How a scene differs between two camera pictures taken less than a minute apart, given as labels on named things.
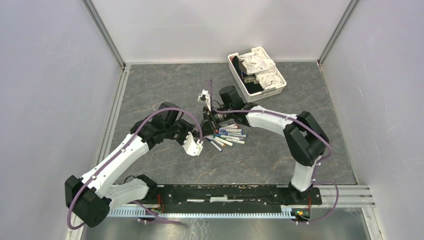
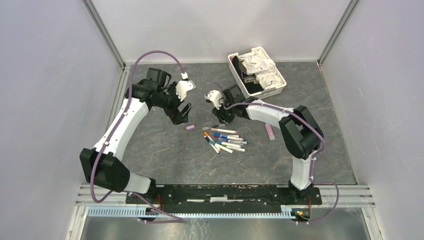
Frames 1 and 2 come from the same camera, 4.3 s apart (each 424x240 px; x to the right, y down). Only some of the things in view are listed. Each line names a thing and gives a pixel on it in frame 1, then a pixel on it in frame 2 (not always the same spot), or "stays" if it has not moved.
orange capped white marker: x=218 y=142 to x=207 y=135
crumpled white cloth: x=265 y=69 stays
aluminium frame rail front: x=349 y=196 stays
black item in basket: x=250 y=81 stays
